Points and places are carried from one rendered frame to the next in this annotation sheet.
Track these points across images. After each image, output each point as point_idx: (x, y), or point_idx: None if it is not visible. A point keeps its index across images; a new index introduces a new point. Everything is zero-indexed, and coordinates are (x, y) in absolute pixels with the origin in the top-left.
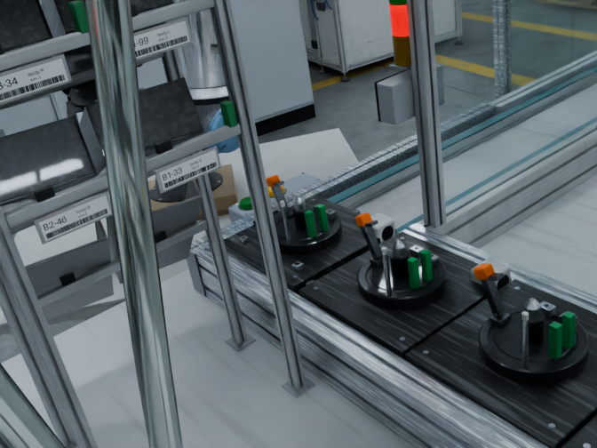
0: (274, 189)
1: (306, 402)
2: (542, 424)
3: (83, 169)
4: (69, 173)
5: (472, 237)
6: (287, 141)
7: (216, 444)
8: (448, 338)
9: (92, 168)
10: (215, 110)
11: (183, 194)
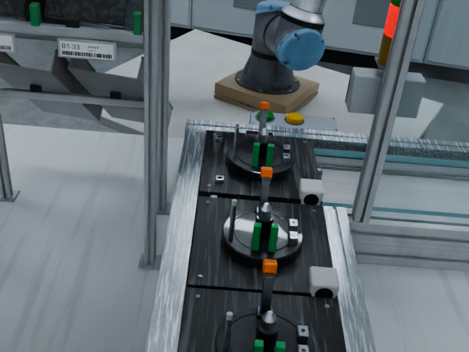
0: (260, 113)
1: (139, 275)
2: None
3: (18, 12)
4: (8, 10)
5: (395, 252)
6: None
7: (63, 258)
8: (226, 299)
9: (24, 14)
10: (294, 29)
11: (254, 84)
